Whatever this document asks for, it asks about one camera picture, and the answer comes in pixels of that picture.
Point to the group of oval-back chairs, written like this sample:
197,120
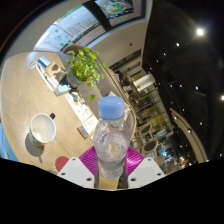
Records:
150,145

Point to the window with festive decals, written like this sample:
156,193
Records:
83,25

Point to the white paper cup dark lettering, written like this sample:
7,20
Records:
42,128

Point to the ceiling spot lights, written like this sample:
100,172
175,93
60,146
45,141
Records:
200,31

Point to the clear water bottle blue cap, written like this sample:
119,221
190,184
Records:
111,143

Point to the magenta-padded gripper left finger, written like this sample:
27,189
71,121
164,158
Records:
86,160

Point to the white printed brochure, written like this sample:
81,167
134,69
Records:
80,108

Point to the green potted plant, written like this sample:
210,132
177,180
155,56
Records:
85,66

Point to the flat round red coaster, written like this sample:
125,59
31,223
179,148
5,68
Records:
61,162

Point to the small light blue box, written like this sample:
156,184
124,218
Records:
63,89

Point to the white round pillar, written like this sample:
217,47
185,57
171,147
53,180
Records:
143,82

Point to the person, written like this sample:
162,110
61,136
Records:
126,80

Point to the blue white flat box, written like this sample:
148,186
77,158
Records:
44,61

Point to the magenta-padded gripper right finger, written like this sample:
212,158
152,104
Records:
135,160

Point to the grey curved sofa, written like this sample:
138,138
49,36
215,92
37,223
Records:
85,91

